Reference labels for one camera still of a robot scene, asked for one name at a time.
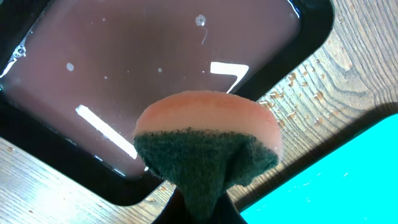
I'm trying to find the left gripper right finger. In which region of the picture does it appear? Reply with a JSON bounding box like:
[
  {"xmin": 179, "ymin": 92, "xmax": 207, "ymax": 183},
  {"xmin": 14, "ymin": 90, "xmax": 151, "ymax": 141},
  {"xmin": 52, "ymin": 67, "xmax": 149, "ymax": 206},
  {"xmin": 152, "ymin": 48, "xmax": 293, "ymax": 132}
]
[{"xmin": 214, "ymin": 193, "xmax": 247, "ymax": 224}]

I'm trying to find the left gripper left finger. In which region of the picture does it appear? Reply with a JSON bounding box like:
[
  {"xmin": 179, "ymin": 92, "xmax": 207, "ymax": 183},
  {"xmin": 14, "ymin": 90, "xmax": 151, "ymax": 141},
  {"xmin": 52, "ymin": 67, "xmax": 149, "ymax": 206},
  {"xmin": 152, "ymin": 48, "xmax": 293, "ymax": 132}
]
[{"xmin": 152, "ymin": 188, "xmax": 190, "ymax": 224}]

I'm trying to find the teal plastic serving tray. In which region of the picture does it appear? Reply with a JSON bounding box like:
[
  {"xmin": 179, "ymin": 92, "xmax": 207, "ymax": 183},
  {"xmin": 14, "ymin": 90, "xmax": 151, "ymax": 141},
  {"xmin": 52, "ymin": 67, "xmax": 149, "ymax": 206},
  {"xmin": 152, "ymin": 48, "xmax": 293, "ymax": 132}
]
[{"xmin": 241, "ymin": 115, "xmax": 397, "ymax": 224}]

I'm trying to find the red and green sponge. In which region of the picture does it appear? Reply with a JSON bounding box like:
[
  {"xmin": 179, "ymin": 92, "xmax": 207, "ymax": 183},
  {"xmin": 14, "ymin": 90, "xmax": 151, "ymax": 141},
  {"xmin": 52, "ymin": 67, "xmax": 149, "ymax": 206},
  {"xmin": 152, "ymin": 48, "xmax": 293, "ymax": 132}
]
[{"xmin": 132, "ymin": 91, "xmax": 284, "ymax": 223}]

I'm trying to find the black tray with maroon liner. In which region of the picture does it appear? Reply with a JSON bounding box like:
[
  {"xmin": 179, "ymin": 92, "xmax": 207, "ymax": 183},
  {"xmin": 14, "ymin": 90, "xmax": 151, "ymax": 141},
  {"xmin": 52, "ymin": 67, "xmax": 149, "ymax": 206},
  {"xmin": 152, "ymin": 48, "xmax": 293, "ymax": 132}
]
[{"xmin": 1, "ymin": 0, "xmax": 334, "ymax": 206}]

